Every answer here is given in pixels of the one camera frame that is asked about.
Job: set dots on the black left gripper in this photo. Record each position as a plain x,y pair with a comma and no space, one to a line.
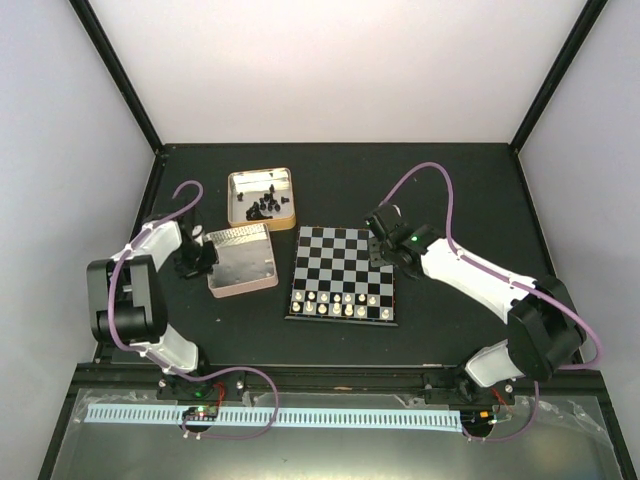
211,259

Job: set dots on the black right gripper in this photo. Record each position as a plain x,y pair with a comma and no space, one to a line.
375,256

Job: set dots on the black and grey chessboard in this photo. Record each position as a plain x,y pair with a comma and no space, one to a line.
334,261

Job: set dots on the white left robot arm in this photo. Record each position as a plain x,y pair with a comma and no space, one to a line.
127,307

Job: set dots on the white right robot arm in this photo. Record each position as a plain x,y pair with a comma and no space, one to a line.
543,332

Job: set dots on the pile of black chess pieces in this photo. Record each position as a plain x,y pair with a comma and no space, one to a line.
254,205

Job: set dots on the left controller circuit board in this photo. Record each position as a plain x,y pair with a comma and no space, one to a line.
200,413

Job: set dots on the controller circuit board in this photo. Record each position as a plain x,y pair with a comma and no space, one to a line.
477,419
200,413

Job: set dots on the right controller circuit board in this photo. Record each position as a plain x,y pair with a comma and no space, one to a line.
477,419

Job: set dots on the pink metal tin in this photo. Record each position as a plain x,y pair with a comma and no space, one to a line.
246,261

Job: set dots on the gold metal tin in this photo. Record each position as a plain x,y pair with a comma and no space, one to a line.
259,180

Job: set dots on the black mounting rail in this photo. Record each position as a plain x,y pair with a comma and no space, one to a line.
430,383

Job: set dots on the light blue slotted cable duct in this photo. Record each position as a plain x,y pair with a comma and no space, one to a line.
336,418

